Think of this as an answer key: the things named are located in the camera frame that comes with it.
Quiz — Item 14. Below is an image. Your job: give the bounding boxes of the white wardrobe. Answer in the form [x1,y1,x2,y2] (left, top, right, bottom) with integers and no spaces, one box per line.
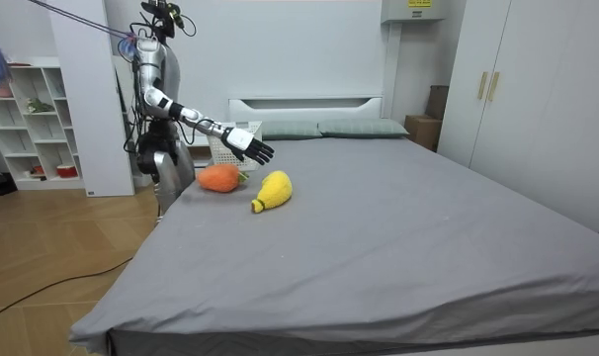
[436,0,599,242]

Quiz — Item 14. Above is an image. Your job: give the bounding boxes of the green pillow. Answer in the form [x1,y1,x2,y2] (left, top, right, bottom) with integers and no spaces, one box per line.
[317,117,410,139]
[260,121,324,141]

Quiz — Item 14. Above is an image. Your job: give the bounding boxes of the grey bed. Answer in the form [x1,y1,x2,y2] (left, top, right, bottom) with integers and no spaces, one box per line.
[69,96,599,356]

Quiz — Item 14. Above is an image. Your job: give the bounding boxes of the cable bundle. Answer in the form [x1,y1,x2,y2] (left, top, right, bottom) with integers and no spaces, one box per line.
[26,0,138,42]

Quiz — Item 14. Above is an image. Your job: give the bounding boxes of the white plastic basket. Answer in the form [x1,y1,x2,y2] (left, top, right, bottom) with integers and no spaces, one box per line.
[206,121,264,172]

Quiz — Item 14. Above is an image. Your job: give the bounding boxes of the robot body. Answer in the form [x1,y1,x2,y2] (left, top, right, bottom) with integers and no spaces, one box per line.
[116,0,198,177]

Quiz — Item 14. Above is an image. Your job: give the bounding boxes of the black floor cable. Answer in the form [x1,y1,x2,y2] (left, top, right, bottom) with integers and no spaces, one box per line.
[0,256,134,325]

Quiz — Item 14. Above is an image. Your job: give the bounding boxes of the robot legs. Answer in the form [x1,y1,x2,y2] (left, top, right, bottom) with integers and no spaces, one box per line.
[135,137,197,224]

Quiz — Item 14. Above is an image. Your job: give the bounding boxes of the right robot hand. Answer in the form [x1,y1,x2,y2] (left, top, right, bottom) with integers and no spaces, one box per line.
[220,126,276,166]

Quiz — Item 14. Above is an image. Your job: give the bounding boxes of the tall white cabinet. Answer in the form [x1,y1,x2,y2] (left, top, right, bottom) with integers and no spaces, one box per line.
[46,0,135,199]

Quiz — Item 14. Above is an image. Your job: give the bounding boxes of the green plant decoration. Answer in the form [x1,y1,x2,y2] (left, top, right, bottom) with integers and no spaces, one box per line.
[26,97,56,115]

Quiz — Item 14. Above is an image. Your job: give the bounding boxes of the yellow pear soft toy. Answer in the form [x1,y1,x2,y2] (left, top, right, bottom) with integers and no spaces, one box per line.
[250,170,294,215]

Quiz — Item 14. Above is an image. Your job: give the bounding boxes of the white open shelf unit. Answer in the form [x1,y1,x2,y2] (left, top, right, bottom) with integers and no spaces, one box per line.
[0,56,86,192]

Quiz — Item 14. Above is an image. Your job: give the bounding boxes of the brown cardboard box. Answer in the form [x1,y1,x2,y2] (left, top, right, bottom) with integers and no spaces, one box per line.
[403,114,444,152]

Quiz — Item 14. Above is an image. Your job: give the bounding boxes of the grey wall box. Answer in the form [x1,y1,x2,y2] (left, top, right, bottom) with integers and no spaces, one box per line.
[380,0,447,25]

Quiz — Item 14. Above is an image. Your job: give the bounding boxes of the orange carrot soft toy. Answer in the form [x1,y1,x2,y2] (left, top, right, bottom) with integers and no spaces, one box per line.
[196,163,250,194]

